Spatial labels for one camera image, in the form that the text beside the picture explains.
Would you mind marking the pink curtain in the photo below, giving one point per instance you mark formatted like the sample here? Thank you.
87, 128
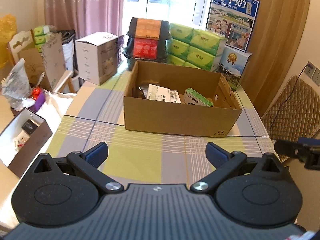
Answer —
85, 16

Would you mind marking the green tissue pack bundle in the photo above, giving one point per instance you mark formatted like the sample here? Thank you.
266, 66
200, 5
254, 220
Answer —
195, 48

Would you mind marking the brown cardboard hanger box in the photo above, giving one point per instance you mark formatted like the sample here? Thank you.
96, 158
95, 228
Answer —
49, 60

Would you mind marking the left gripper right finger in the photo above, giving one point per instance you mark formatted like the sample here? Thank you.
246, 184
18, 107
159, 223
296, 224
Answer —
227, 165

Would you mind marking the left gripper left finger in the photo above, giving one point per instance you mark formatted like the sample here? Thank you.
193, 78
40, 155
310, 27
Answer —
86, 166

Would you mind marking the red black noodle bowl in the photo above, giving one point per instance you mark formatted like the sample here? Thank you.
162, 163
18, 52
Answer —
146, 49

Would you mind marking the blue milk poster box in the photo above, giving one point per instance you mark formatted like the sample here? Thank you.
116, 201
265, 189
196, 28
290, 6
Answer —
233, 19

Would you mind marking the blue milk carton box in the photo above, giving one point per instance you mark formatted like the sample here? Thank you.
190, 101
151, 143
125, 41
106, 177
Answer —
232, 65

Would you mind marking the white humidifier box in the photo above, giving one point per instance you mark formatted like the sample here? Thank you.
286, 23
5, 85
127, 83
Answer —
97, 57

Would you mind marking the green white spray medicine box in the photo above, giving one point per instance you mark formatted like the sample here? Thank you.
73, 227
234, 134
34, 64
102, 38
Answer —
192, 97

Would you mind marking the clear plastic bag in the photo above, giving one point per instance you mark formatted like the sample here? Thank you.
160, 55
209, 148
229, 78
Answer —
16, 87

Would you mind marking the open white brown box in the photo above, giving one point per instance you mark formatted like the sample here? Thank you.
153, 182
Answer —
22, 139

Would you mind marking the white ointment medicine box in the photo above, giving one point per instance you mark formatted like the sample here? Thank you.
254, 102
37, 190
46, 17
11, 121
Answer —
174, 96

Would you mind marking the orange black noodle bowl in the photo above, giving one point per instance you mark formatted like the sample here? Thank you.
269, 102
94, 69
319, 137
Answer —
148, 28

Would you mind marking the checked tablecloth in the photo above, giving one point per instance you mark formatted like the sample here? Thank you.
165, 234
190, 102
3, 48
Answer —
96, 115

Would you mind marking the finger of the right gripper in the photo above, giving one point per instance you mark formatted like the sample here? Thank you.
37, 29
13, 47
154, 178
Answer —
309, 141
287, 148

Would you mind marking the brown quilted chair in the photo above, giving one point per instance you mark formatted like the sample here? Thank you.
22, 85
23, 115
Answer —
294, 114

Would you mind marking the yellow plastic bag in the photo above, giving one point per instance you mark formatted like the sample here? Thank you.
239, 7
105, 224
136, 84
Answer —
8, 28

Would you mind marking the wall socket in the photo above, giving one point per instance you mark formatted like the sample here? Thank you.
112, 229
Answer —
313, 72

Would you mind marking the flat white green medicine box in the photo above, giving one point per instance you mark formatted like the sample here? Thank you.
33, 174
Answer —
158, 93

